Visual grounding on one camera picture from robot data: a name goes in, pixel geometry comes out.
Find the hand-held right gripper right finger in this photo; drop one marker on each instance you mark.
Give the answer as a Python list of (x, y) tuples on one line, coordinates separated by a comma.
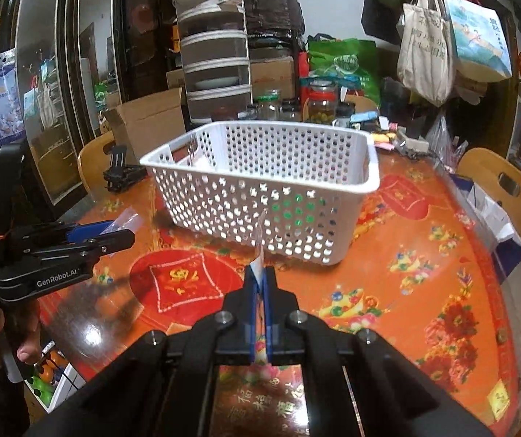
[(268, 327)]

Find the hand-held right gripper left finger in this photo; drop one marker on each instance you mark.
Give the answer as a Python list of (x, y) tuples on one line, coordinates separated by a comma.
[(251, 323)]

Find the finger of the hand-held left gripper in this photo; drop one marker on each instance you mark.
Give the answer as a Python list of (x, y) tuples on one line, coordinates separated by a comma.
[(105, 243), (92, 230)]

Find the clear plastic bag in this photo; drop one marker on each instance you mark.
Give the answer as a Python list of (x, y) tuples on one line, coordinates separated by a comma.
[(126, 218), (442, 141)]

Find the cartoon print snack packet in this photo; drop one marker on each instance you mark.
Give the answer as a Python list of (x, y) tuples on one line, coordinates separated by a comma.
[(258, 266)]

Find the green packet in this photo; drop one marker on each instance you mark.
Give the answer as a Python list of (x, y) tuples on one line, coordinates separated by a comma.
[(288, 211)]

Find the white perforated plastic basket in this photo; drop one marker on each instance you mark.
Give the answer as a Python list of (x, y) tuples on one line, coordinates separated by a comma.
[(333, 159)]

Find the black phone holder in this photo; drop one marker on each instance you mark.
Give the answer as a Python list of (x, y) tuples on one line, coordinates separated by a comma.
[(121, 173)]

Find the wooden chair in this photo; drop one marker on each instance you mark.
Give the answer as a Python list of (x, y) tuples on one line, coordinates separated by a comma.
[(94, 164), (492, 168)]

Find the orange green toy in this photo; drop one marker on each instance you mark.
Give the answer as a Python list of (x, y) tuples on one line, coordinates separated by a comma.
[(46, 373)]

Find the open cardboard box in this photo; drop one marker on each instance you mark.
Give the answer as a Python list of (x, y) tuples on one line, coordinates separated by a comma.
[(146, 120)]

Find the red floral tablecloth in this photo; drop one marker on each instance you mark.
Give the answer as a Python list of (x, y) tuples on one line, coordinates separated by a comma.
[(401, 282)]

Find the dark framed glass door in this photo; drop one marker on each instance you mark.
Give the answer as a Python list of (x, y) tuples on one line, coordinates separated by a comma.
[(60, 77)]

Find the blue white snack bag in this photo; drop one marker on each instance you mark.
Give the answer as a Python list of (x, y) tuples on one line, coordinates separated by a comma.
[(4, 100)]

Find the flat cardboard box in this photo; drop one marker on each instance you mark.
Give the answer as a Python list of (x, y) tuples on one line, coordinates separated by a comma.
[(175, 79)]

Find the green-lid glass jar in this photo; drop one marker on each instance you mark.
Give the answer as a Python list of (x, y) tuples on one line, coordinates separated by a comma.
[(268, 107)]

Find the small glass jar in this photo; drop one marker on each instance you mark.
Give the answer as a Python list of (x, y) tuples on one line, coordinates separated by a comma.
[(290, 111)]

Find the tiered transparent storage rack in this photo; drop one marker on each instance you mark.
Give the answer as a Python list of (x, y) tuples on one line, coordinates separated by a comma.
[(212, 50)]

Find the red-lid glass jar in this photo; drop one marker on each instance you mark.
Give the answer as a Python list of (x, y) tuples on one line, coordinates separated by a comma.
[(323, 104)]

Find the blue packet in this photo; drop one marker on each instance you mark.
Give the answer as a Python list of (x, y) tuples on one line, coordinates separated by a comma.
[(363, 117)]

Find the brown cardboard box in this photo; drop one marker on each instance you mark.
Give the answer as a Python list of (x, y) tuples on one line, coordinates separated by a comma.
[(272, 76)]

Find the grey small box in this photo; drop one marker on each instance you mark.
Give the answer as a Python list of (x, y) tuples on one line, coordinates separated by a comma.
[(413, 139)]

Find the papers on chair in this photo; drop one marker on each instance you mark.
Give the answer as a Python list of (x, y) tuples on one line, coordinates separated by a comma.
[(488, 209)]

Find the crumpled clear plastic bag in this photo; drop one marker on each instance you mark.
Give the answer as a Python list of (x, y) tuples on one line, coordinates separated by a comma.
[(442, 141)]

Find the green shopping bag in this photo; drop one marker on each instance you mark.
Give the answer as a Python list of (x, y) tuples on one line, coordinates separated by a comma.
[(342, 63)]

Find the black plastic-wrapped bundle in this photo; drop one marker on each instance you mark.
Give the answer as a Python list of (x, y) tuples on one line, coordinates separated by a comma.
[(274, 13)]

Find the beige canvas tote bag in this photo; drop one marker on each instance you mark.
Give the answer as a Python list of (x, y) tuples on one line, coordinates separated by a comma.
[(424, 54)]

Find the black hanging bag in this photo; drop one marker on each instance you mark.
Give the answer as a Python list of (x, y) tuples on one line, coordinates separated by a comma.
[(379, 4)]

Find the blue illustrated tote bag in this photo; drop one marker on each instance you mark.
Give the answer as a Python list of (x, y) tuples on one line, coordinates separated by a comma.
[(479, 36)]

